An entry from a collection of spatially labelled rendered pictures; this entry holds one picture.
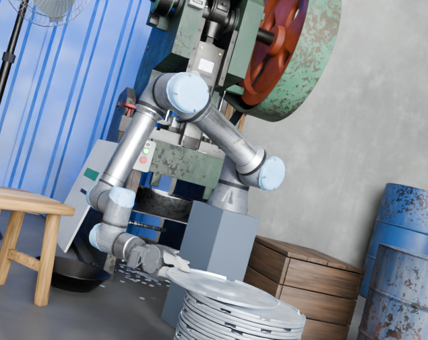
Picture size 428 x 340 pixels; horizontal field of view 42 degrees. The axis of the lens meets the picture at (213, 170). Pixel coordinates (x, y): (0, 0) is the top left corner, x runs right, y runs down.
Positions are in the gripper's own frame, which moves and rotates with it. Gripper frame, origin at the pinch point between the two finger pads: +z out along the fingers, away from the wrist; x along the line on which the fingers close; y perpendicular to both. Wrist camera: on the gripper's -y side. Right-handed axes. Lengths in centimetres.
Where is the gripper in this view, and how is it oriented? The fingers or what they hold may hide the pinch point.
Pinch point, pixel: (184, 272)
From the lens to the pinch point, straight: 145.8
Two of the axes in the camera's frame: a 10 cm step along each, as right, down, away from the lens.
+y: 5.3, 1.6, 8.3
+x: -2.7, 9.6, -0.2
